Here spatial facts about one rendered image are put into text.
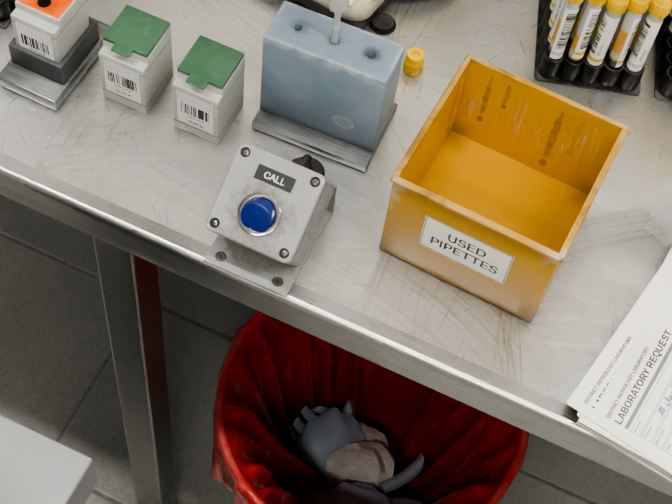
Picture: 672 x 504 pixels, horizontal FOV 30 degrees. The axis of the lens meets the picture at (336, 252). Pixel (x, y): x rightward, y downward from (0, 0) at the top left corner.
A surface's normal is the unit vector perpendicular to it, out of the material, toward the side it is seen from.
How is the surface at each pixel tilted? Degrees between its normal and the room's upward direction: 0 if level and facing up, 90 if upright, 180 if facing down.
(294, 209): 30
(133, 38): 0
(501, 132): 90
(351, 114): 90
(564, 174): 90
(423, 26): 0
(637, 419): 0
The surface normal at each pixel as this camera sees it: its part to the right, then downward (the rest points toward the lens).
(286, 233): -0.14, -0.05
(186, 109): -0.41, 0.77
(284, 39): 0.08, -0.51
